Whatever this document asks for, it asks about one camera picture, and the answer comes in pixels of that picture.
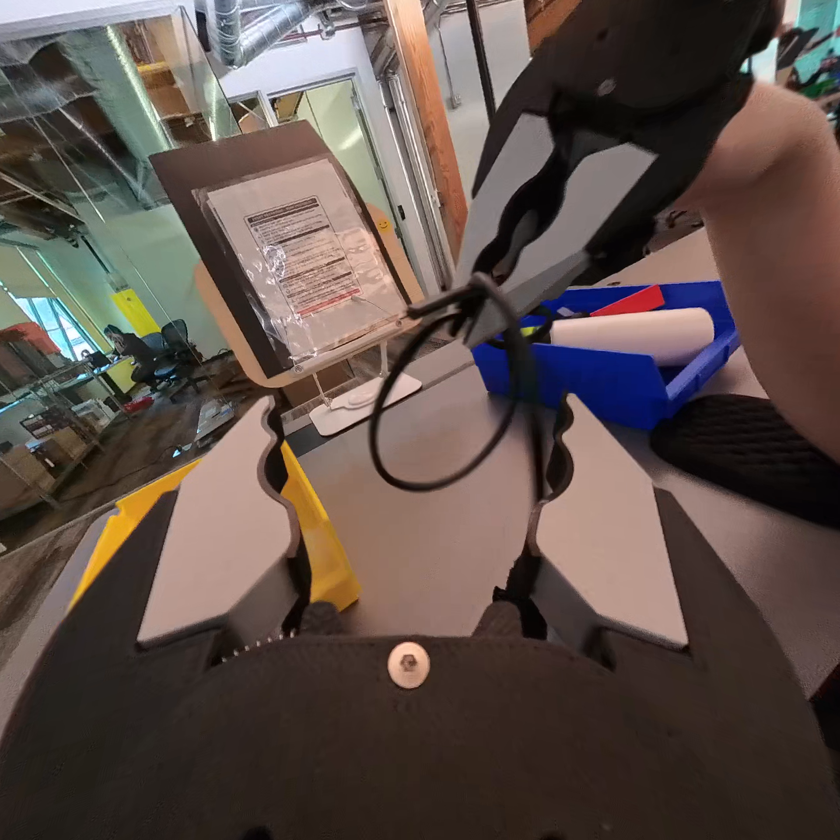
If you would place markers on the document board on white stand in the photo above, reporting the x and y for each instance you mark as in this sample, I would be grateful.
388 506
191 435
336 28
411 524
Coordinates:
295 249

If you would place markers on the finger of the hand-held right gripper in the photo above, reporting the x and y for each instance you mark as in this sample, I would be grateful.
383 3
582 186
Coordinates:
577 223
499 170

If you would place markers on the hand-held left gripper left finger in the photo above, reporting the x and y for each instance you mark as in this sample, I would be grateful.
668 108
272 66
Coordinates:
216 525

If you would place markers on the black mesh cushion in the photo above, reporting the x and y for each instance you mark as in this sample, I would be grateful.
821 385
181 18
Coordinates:
735 446

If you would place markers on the person's right forearm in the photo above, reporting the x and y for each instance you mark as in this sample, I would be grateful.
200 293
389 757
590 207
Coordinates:
774 229

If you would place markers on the red flat block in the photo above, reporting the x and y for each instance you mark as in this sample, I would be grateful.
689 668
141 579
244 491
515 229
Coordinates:
630 302

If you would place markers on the white foam roller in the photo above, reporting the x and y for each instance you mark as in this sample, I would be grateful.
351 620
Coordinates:
643 334

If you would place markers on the silver air duct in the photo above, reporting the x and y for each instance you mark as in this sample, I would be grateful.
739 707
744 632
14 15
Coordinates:
262 33

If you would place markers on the blue plastic bin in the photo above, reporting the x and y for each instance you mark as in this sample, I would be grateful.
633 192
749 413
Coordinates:
590 387

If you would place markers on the wooden post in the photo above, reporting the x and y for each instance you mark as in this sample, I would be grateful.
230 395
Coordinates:
426 98

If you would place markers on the black floor lamp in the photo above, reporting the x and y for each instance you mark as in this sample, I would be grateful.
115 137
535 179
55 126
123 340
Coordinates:
479 52

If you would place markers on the black office chair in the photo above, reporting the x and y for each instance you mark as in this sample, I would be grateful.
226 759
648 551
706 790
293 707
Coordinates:
157 361
180 348

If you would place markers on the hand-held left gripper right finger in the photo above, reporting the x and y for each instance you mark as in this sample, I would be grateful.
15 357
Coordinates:
604 525

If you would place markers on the yellow plastic bin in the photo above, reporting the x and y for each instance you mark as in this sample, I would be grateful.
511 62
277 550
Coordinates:
321 525

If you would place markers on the yellow wall panel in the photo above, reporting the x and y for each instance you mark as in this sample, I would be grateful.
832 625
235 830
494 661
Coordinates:
131 308

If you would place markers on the metal shelf rack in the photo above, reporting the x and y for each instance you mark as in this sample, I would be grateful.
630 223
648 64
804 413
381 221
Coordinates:
59 426

